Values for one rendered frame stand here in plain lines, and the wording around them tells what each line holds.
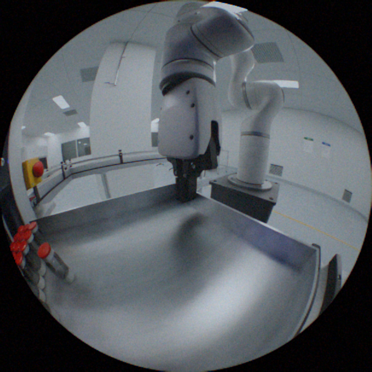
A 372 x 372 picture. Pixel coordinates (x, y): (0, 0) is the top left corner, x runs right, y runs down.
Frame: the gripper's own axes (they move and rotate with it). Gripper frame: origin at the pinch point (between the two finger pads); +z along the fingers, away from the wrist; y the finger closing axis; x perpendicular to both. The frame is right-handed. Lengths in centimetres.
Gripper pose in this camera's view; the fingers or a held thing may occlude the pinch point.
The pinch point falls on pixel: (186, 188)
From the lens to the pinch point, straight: 17.6
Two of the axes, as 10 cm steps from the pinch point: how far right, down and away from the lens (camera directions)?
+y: 6.1, 2.8, -7.4
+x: 7.9, -2.1, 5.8
